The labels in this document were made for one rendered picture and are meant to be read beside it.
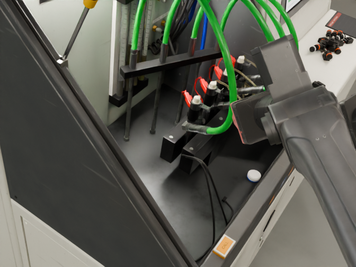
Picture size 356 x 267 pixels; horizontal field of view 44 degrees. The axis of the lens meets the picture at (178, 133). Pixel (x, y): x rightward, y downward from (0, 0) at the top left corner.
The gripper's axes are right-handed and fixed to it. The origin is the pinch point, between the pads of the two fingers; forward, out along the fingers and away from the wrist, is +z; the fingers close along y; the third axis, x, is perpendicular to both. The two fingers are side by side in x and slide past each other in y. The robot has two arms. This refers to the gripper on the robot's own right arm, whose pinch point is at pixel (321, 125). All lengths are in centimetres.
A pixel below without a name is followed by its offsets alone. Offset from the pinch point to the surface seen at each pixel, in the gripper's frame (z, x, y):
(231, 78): 1.3, 18.3, 16.8
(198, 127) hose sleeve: 17.2, 17.8, 8.4
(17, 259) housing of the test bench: 90, 51, -17
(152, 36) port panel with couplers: 52, -4, 33
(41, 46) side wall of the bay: 15, 44, 34
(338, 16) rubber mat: 49, -91, 17
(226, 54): 0.8, 17.9, 21.2
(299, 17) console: 41, -57, 23
